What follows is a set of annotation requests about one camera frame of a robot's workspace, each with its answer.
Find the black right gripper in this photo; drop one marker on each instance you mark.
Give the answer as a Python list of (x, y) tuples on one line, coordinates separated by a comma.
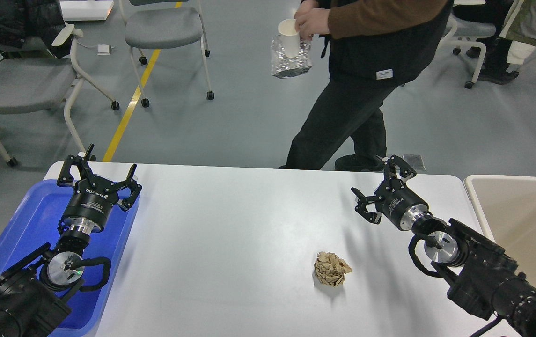
[(393, 199)]

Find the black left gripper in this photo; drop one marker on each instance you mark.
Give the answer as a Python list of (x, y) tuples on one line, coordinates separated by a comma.
[(90, 205)]

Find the brown paper ball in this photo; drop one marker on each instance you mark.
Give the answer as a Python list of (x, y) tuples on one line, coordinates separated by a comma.
[(330, 269)]

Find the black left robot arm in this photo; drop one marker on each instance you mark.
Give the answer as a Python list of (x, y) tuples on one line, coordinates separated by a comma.
[(59, 253)]

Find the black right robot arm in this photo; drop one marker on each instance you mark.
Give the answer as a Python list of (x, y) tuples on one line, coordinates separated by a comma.
[(482, 278)]

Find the blue plastic tray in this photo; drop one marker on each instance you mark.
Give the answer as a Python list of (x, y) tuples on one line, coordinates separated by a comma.
[(35, 222)]

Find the grey chair left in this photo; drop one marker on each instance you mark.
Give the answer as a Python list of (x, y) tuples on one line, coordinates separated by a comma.
[(33, 84)]

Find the grey chair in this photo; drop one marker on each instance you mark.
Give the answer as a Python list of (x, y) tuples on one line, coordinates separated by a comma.
[(475, 25), (33, 84), (166, 28)]

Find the white power adapter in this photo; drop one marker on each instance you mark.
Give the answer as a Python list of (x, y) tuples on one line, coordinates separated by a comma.
[(104, 49)]

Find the person in brown sweater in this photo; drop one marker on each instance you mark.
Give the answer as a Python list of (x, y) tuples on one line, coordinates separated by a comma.
[(375, 46)]

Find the beige plastic bin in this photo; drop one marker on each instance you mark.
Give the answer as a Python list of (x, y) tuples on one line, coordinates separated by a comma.
[(506, 209)]

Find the silver foil bag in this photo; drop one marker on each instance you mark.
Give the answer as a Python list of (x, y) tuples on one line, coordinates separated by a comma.
[(285, 67)]

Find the grey chair centre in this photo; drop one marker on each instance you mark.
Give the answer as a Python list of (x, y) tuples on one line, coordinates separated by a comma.
[(166, 28)]

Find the white flat board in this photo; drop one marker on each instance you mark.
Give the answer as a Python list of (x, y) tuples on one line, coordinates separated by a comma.
[(86, 10)]

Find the grey chair right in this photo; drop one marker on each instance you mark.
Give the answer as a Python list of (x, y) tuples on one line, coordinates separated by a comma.
[(475, 25)]

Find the white paper cup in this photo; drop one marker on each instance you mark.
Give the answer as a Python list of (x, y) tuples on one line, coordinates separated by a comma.
[(289, 37)]

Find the seated person dark trousers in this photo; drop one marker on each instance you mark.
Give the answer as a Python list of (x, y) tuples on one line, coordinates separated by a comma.
[(514, 38)]

